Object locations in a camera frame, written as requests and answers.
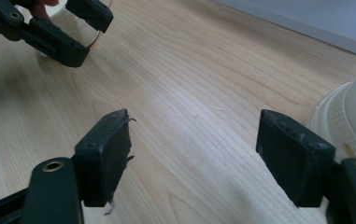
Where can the cream perforated clog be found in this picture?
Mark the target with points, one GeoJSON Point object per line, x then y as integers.
{"type": "Point", "coordinates": [353, 118]}
{"type": "Point", "coordinates": [76, 29]}

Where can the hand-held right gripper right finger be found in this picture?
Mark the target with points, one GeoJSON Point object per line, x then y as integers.
{"type": "Point", "coordinates": [294, 155]}

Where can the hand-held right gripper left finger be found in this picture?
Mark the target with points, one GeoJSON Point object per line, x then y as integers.
{"type": "Point", "coordinates": [104, 158]}

